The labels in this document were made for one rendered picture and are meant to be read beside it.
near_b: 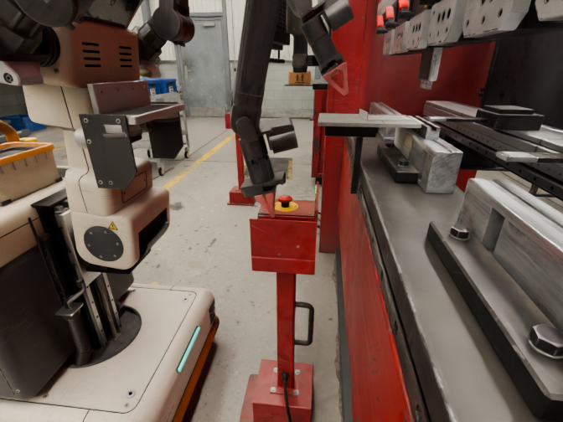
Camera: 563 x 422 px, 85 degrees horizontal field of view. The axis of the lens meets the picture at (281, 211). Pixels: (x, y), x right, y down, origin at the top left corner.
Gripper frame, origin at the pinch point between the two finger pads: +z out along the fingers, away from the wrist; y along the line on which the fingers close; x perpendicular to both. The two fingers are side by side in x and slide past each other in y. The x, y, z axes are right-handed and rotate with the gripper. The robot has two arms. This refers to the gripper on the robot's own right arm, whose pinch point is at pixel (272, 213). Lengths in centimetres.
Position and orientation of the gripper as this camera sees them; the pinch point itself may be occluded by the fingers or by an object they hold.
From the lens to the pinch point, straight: 76.6
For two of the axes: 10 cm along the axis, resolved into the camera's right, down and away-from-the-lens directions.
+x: 1.0, -4.2, 9.0
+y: 9.6, -1.8, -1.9
